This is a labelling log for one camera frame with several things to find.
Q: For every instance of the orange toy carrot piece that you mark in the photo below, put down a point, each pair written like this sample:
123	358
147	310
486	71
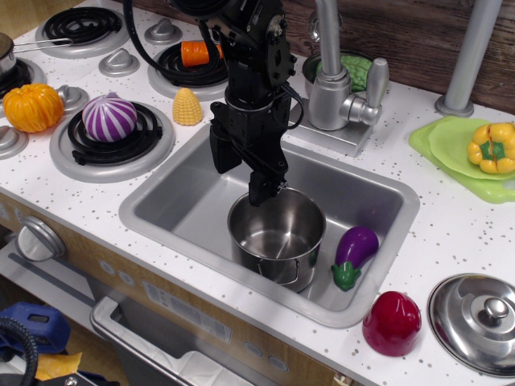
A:
194	53

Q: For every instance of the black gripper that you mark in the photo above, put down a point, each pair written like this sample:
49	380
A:
243	133

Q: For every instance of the back left black burner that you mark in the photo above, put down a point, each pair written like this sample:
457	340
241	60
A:
82	33

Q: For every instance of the purple striped toy onion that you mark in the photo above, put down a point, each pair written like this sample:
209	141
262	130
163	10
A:
109	118

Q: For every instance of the silver oven dial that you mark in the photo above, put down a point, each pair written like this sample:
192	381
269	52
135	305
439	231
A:
37	242

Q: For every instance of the front left black burner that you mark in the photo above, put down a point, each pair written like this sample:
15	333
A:
24	72

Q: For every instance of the stainless steel pot lid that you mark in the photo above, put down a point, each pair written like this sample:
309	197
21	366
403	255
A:
472	317

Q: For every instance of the green cutting board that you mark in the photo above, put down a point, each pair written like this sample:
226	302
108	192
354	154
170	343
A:
422	140

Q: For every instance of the front right black burner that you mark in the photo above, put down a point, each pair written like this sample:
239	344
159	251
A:
76	154

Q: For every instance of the yellow cloth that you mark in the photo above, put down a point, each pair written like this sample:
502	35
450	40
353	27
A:
51	366

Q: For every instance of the light green plate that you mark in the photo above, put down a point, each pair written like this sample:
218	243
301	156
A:
474	147

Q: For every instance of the yellow toy bell pepper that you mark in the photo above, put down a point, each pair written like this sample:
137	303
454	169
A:
492	148

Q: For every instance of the blue device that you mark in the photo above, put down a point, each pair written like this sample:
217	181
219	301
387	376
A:
47	325

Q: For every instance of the silver stove knob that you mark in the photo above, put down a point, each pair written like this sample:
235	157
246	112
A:
164	32
12	143
119	64
74	98

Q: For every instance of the green toy lettuce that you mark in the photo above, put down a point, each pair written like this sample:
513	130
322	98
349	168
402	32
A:
358	69

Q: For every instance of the red toy pepper half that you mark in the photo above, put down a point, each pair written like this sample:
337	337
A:
392	325

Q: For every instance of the yellow toy corn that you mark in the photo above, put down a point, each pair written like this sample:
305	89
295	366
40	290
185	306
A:
186	109

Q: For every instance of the silver oven door handle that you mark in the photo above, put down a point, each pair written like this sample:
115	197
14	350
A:
158	367

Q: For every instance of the purple toy eggplant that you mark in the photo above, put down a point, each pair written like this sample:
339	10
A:
356	247

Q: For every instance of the silver sink basin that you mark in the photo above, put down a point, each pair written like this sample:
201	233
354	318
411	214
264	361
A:
184	205

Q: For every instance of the grey vertical pole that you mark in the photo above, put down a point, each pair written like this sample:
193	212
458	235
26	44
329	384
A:
457	101

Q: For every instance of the black burner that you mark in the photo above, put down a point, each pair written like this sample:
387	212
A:
76	154
24	72
82	33
207	88

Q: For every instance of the orange toy pumpkin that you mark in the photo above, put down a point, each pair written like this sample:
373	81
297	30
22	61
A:
33	108

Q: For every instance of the small steel saucepan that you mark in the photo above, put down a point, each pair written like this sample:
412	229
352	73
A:
9	49

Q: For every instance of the back right black burner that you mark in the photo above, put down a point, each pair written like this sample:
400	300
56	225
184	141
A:
207	88

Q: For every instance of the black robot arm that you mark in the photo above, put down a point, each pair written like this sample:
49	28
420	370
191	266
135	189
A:
253	43

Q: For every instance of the silver faucet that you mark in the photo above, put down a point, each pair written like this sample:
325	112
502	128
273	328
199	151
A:
334	117

